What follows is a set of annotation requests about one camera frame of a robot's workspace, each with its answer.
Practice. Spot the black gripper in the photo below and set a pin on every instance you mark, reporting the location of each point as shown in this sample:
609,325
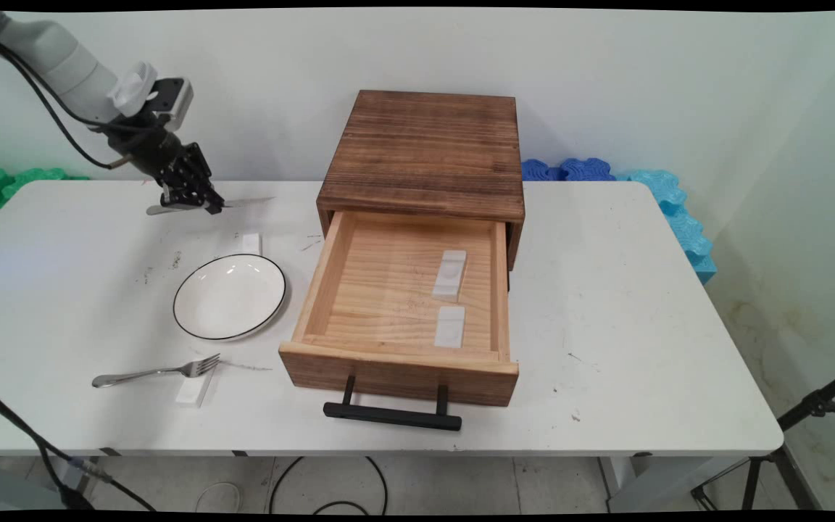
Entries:
149,152

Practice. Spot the silver table knife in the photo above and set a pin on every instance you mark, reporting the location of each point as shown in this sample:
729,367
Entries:
247,201

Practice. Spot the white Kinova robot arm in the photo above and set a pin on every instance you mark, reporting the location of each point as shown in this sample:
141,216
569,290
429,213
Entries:
62,61

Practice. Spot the small white rest block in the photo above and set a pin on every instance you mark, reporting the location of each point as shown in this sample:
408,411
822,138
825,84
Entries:
251,243

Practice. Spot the white plate with black rim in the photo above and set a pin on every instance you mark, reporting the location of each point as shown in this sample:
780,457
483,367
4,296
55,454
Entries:
229,297

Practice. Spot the silver fork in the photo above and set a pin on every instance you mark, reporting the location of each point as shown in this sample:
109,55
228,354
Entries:
189,367

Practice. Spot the long white rest block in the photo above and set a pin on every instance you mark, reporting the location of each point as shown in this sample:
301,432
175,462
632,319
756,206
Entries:
191,391

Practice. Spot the light wooden drawer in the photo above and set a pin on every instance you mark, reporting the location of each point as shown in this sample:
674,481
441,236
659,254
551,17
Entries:
388,290

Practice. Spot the dark brown wooden cabinet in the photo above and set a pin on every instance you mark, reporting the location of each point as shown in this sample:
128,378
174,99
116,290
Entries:
425,152

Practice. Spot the white cutlery rest with dent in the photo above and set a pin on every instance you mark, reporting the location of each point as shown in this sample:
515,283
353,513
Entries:
449,275

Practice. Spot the flat white cutlery rest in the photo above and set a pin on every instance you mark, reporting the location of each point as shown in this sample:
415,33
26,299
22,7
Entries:
450,328

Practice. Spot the dark blue foam mat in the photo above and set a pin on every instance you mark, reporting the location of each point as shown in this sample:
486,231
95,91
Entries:
570,170

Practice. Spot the light blue foam mat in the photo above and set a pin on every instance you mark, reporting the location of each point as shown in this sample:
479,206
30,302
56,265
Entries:
682,225

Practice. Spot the white table leg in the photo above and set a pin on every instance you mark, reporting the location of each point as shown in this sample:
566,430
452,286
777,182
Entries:
649,482

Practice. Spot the black tripod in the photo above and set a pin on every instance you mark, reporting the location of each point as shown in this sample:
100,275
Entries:
812,406

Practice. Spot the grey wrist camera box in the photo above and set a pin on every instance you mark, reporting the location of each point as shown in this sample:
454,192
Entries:
171,101

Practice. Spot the white ribbed camera mount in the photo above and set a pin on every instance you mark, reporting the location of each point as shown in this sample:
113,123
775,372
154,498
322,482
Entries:
131,87

